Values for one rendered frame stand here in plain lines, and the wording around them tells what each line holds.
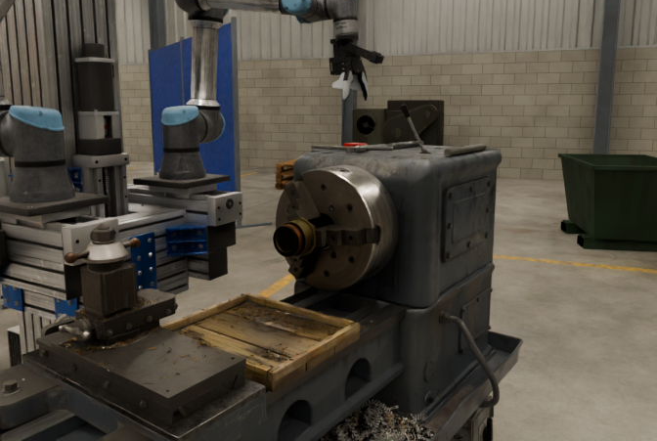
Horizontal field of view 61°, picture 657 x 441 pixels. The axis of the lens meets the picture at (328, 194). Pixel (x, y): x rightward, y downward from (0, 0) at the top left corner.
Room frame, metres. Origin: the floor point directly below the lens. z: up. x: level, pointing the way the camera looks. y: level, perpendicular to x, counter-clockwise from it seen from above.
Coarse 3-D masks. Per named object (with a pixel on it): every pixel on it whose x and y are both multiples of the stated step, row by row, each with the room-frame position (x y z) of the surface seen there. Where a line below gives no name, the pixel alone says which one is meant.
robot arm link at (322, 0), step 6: (318, 0) 1.76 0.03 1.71; (324, 0) 1.78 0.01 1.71; (318, 6) 1.75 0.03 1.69; (324, 6) 1.78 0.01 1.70; (318, 12) 1.76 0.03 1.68; (324, 12) 1.78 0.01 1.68; (300, 18) 1.81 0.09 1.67; (312, 18) 1.77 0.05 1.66; (318, 18) 1.80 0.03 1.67; (324, 18) 1.80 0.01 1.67
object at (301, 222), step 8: (288, 224) 1.29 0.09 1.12; (296, 224) 1.29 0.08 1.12; (304, 224) 1.30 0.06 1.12; (312, 224) 1.34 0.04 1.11; (280, 232) 1.28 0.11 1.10; (288, 232) 1.26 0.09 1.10; (296, 232) 1.26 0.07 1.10; (304, 232) 1.27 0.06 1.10; (312, 232) 1.30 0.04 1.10; (280, 240) 1.30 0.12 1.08; (288, 240) 1.32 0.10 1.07; (296, 240) 1.25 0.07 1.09; (304, 240) 1.27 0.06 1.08; (312, 240) 1.29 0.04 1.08; (280, 248) 1.28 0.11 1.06; (288, 248) 1.30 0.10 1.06; (296, 248) 1.25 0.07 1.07; (304, 248) 1.27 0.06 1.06; (312, 248) 1.30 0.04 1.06; (288, 256) 1.27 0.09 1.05
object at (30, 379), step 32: (32, 352) 1.01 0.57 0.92; (0, 384) 0.92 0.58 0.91; (32, 384) 0.92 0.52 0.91; (64, 384) 0.91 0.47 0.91; (256, 384) 0.88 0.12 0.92; (0, 416) 0.85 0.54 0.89; (32, 416) 0.88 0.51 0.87; (96, 416) 0.85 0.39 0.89; (128, 416) 0.80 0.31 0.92; (192, 416) 0.79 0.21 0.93; (224, 416) 0.80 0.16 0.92; (256, 416) 0.86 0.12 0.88
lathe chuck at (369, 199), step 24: (336, 168) 1.41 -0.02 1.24; (312, 192) 1.40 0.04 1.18; (336, 192) 1.36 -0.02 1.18; (360, 192) 1.33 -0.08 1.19; (336, 216) 1.36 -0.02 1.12; (360, 216) 1.32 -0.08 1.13; (384, 216) 1.35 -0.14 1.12; (384, 240) 1.34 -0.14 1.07; (288, 264) 1.45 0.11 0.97; (336, 264) 1.36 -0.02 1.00; (360, 264) 1.32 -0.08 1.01; (336, 288) 1.36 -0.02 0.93
